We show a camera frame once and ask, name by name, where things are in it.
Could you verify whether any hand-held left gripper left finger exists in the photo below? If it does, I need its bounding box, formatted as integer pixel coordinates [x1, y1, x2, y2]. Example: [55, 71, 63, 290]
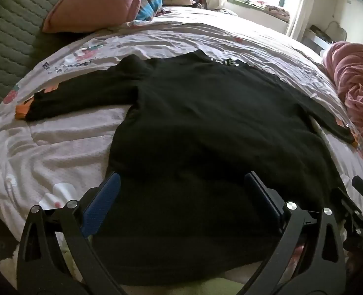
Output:
[16, 172, 129, 295]

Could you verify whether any pink quilted pillow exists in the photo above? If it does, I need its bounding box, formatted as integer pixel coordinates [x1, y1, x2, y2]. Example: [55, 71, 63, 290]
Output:
[42, 0, 158, 34]

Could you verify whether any black sweater with orange cuffs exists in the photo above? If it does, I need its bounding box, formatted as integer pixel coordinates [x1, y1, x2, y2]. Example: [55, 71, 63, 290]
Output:
[15, 49, 359, 286]

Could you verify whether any white desk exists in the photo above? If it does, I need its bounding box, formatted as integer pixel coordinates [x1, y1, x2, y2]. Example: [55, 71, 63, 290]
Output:
[301, 25, 334, 54]

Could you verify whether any light green cloth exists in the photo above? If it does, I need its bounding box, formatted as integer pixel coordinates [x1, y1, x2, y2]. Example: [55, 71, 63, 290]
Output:
[120, 269, 263, 295]

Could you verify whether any blue plaid cloth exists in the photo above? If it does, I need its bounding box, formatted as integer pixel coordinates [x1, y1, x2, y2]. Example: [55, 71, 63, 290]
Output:
[137, 0, 164, 21]

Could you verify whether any desk fan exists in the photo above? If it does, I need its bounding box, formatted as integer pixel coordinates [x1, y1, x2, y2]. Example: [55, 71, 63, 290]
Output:
[326, 21, 348, 43]

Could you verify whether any green quilted headboard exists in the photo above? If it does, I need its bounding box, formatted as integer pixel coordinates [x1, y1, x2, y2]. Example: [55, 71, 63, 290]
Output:
[0, 0, 88, 130]

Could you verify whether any clutter on windowsill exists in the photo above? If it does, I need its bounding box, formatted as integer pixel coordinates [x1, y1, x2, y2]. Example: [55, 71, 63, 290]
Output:
[229, 0, 292, 23]

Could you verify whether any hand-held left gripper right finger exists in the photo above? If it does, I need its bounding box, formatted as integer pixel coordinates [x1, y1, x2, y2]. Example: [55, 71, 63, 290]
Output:
[244, 171, 347, 295]

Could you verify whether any pink crumpled blanket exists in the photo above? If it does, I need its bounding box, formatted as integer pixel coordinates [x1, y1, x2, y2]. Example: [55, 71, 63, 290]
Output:
[321, 41, 363, 160]

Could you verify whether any strawberry print bed sheet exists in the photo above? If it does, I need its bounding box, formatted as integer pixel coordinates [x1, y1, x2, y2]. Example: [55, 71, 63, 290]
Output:
[0, 6, 363, 295]

